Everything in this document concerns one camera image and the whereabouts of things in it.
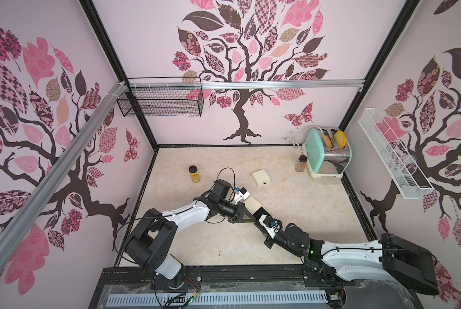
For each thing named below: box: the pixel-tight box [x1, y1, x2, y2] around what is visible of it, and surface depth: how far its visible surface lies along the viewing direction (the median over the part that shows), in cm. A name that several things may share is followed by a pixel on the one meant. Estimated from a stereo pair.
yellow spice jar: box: [188, 164, 201, 184], surface depth 100 cm
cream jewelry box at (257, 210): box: [243, 195, 273, 221], surface depth 94 cm
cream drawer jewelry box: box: [251, 168, 272, 188], surface depth 103 cm
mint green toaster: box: [301, 126, 353, 179], surface depth 102 cm
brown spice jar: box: [295, 154, 308, 173], surface depth 105 cm
